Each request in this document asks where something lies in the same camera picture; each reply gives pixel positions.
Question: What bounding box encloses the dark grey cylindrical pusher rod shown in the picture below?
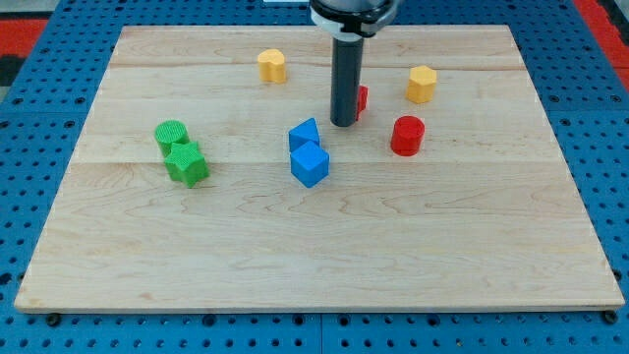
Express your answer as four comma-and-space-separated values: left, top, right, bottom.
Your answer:
330, 39, 364, 127

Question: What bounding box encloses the red star block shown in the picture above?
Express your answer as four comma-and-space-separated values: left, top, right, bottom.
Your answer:
356, 85, 369, 120

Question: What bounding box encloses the green star block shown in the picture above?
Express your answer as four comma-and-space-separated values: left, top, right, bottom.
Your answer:
164, 142, 210, 188

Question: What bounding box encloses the yellow heart block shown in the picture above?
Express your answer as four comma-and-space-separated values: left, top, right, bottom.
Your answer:
257, 48, 287, 84

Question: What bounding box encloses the yellow hexagon block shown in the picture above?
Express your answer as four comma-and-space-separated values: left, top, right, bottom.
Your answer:
406, 66, 437, 103

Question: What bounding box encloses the blue triangle block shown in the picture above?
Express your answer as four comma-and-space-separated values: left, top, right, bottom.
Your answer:
288, 118, 320, 152

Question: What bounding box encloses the red cylinder block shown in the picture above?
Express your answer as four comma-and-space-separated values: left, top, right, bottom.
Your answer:
390, 115, 426, 156

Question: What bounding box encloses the blue cube block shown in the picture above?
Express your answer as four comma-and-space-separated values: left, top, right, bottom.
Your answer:
290, 142, 329, 188

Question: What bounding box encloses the light wooden board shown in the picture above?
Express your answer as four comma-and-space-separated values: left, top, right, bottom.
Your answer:
15, 26, 625, 314

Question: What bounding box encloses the green cylinder block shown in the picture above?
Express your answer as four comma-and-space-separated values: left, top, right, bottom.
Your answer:
153, 120, 190, 157

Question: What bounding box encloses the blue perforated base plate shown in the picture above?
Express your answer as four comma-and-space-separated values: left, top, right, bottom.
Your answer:
1, 0, 628, 353

